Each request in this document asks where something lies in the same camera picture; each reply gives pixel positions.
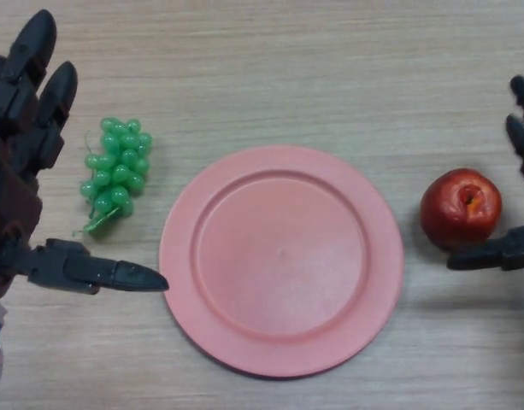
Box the red apple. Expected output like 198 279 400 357
419 167 503 249

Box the pink round plate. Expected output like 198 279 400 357
158 144 405 380

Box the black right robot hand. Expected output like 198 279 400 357
445 75 524 272

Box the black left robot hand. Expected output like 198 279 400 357
0 9 169 300

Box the green grape bunch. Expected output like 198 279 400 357
72 118 154 238

